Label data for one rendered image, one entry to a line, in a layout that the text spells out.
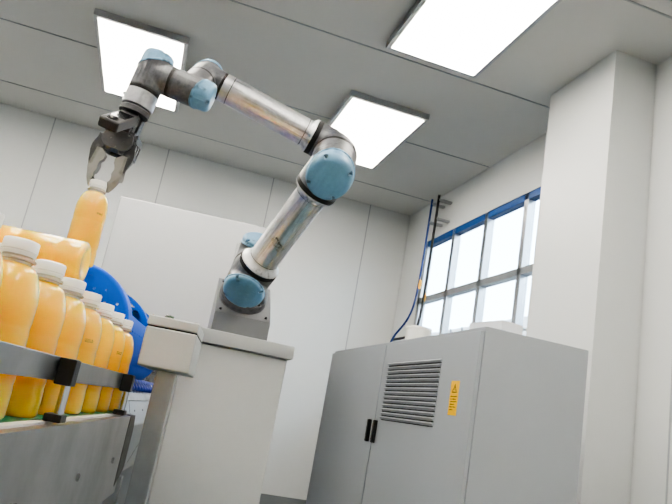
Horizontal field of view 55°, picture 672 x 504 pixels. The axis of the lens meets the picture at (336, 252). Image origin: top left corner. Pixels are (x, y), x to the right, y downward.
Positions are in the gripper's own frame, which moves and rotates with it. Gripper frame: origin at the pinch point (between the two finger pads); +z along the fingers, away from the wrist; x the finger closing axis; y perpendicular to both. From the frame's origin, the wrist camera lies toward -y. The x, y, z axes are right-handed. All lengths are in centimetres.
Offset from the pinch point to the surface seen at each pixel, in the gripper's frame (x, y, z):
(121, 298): -10.8, 18.0, 22.3
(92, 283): -2.8, 17.9, 21.3
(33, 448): -28, -71, 43
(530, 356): -154, 113, -15
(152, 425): -33, -11, 45
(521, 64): -141, 231, -212
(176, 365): -33.7, -18.5, 31.7
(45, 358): -25, -68, 34
